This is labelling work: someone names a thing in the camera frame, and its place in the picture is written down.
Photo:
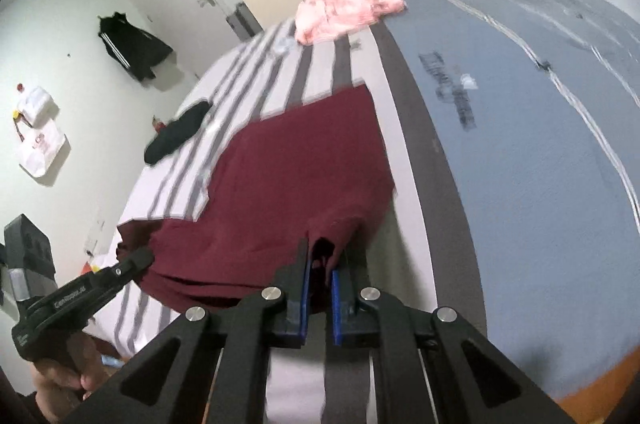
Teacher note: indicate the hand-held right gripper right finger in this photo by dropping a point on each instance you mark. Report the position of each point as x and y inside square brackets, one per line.
[336, 304]

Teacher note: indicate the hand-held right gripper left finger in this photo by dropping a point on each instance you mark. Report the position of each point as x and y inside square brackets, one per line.
[302, 294]

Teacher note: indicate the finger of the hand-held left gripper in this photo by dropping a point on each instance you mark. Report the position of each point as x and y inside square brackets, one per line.
[130, 266]

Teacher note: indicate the maroon t-shirt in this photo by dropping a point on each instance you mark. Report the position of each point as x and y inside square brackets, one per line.
[300, 174]

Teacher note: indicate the person's left hand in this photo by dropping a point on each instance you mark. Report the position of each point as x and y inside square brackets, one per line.
[65, 379]

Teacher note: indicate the black folded garment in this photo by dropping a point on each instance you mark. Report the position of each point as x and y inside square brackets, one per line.
[177, 131]

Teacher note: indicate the red fire extinguisher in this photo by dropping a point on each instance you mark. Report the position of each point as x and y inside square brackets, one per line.
[159, 122]

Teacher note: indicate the white bag with red print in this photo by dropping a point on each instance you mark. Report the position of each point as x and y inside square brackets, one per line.
[42, 148]

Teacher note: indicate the black striped jacket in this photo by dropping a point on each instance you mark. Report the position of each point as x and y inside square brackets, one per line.
[132, 46]

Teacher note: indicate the bed with striped sheet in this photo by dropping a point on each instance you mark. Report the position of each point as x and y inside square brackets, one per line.
[500, 153]

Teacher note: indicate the dark suitcase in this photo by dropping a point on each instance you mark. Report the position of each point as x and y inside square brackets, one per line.
[245, 21]

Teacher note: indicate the pink garment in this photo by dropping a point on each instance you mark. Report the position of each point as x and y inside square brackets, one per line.
[340, 13]

